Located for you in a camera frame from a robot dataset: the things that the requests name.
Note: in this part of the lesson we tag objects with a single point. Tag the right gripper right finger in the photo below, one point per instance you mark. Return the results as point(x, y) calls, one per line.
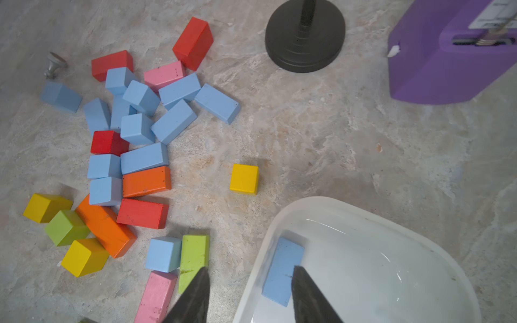
point(310, 305)

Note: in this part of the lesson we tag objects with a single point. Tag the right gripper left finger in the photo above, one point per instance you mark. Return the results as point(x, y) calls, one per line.
point(193, 305)

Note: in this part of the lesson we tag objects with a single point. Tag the blue cube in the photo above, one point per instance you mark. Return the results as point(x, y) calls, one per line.
point(164, 254)
point(106, 191)

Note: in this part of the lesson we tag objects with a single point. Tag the blue block isolated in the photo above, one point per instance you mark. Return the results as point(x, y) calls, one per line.
point(61, 97)

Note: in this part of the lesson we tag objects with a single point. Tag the pink block lower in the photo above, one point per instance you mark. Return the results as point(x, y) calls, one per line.
point(156, 298)

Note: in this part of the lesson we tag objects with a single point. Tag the green block by pink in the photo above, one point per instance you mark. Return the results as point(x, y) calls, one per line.
point(194, 256)

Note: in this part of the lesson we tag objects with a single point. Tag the white plastic tray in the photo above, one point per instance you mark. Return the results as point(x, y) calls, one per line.
point(369, 268)

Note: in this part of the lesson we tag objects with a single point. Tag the orange block long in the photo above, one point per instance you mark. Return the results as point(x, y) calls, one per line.
point(114, 237)

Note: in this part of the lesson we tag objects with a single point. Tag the red block lower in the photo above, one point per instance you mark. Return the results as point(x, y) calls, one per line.
point(142, 214)

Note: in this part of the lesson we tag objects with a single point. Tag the yellow cube lower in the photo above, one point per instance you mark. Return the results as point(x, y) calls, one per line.
point(84, 257)

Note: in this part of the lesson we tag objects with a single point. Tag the orange block short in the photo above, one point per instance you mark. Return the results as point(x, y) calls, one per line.
point(147, 182)

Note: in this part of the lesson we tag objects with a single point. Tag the yellow cube near tray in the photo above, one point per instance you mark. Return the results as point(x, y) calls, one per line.
point(245, 179)

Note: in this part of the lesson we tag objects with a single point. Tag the blue cube beside orange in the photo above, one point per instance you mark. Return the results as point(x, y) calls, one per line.
point(106, 191)

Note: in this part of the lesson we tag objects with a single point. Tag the green cube small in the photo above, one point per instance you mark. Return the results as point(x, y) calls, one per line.
point(66, 227)

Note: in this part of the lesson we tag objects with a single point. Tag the blue block above orange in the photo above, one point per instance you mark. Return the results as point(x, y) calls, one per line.
point(144, 158)

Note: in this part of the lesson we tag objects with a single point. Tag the yellow cube left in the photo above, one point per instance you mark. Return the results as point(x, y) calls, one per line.
point(42, 207)

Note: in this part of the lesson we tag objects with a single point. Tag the red cube in pile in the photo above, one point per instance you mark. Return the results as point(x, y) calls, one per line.
point(108, 142)

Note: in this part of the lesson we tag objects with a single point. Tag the blue block pile centre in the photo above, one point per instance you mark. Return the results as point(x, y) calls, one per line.
point(174, 122)

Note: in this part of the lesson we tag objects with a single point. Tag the blue block pile left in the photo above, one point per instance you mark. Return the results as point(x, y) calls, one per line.
point(97, 115)

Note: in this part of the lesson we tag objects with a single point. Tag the blue block pile top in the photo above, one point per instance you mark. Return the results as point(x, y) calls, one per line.
point(184, 89)

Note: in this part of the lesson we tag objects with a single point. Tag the pink block in pile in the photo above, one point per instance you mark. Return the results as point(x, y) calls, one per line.
point(163, 76)

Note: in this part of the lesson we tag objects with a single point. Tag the red block far upright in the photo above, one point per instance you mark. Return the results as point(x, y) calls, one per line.
point(194, 43)

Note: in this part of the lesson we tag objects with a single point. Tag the red block far left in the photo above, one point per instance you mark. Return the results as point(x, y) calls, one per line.
point(101, 65)

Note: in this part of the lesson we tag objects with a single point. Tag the black microphone stand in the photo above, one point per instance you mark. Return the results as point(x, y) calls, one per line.
point(305, 36)

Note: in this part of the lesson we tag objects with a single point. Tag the purple metronome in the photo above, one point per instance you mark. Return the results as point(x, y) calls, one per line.
point(446, 52)

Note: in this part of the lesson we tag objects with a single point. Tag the small metal knob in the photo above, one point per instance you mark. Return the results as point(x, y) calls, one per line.
point(55, 62)

